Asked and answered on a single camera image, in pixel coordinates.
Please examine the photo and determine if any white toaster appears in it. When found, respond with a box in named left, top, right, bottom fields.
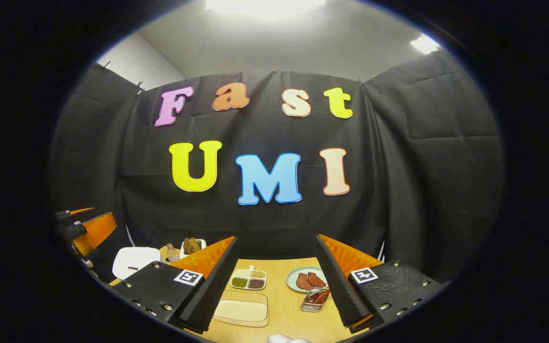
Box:
left=179, top=238, right=207, bottom=260

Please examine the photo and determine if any beige tray of rice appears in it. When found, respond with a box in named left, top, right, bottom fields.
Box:
left=213, top=290, right=269, bottom=328

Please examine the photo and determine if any white rice cooker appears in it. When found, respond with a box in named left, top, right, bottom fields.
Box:
left=112, top=247, right=162, bottom=281

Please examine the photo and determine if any pale green plate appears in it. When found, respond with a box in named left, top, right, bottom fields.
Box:
left=286, top=266, right=328, bottom=293

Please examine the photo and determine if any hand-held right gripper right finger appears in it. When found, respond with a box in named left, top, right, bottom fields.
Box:
left=315, top=234, right=447, bottom=334

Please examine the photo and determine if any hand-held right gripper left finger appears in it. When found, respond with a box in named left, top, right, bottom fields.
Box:
left=111, top=236, right=238, bottom=334

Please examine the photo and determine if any small ceiling light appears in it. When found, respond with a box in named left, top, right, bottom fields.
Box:
left=410, top=34, right=441, bottom=54

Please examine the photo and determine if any black backdrop cloth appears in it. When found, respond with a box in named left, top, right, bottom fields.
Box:
left=51, top=62, right=504, bottom=286

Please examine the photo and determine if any white divided grain dish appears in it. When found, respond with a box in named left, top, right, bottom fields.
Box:
left=230, top=265, right=268, bottom=291

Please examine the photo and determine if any long ceiling light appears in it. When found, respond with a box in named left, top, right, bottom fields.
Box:
left=205, top=0, right=326, bottom=15

